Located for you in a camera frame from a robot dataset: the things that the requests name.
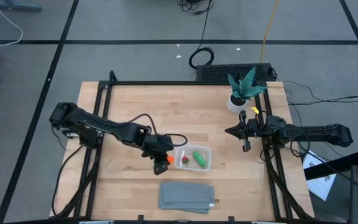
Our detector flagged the white floor cable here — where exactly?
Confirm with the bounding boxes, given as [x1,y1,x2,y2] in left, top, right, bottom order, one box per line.
[0,0,24,48]

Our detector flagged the clear plastic tupperware container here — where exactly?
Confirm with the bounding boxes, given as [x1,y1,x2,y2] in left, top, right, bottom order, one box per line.
[174,143,213,172]

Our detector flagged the grey table foot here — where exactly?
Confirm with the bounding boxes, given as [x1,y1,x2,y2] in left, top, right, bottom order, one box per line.
[0,0,44,13]

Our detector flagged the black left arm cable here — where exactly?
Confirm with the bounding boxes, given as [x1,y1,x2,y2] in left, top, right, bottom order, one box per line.
[127,113,189,147]

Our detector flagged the green toy pea pod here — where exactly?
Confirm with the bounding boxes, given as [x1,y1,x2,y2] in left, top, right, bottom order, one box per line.
[192,151,208,169]

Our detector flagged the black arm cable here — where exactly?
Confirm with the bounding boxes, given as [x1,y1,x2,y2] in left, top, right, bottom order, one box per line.
[127,113,189,147]
[259,131,312,163]

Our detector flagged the grey folded cloth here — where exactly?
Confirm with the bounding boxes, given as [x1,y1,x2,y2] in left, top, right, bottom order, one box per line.
[158,181,216,215]

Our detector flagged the black coiled floor cable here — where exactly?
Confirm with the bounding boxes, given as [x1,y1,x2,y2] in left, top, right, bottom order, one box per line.
[188,0,215,70]

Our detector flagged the white paper sheet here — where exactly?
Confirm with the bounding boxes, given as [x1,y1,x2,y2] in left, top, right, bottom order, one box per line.
[302,149,338,202]

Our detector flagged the black cable bundle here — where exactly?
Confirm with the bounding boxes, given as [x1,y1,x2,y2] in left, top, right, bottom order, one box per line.
[176,0,214,16]

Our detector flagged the black table frame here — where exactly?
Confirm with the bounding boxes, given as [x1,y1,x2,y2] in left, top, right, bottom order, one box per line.
[50,70,315,222]

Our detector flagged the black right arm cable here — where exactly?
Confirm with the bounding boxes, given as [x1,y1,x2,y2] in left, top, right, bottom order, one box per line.
[259,131,312,163]

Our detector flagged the black left base cable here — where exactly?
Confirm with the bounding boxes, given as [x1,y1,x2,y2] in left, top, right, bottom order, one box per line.
[51,125,85,217]

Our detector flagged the snake plant in white pot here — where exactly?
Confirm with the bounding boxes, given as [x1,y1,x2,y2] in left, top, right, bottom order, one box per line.
[226,65,269,114]

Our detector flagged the yellow cable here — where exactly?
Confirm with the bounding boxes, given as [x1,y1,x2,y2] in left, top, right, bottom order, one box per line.
[259,0,281,64]

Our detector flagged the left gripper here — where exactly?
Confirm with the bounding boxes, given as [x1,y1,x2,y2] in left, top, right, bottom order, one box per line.
[141,134,175,175]

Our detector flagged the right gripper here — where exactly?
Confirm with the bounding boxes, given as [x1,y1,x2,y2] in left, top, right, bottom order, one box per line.
[224,110,269,153]

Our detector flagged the thin black floor cables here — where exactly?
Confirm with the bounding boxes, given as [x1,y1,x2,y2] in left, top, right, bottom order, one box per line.
[282,80,358,107]

